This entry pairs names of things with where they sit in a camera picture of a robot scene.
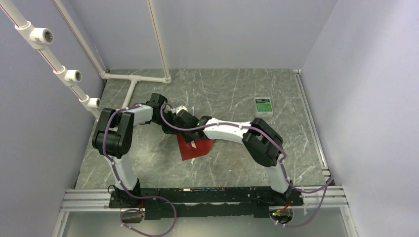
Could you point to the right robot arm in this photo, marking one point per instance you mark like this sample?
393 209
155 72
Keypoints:
264 145

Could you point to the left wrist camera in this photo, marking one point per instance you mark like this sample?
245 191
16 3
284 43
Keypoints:
180 108

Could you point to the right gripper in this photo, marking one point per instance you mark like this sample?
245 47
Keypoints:
188 138

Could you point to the green labelled plastic box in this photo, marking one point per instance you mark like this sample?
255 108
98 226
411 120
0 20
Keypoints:
263 107

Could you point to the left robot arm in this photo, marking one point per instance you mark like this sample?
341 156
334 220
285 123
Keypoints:
113 139

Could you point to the red envelope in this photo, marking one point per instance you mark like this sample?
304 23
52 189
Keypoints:
188 152

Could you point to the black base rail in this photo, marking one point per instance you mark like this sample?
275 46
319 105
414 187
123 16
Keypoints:
256 201

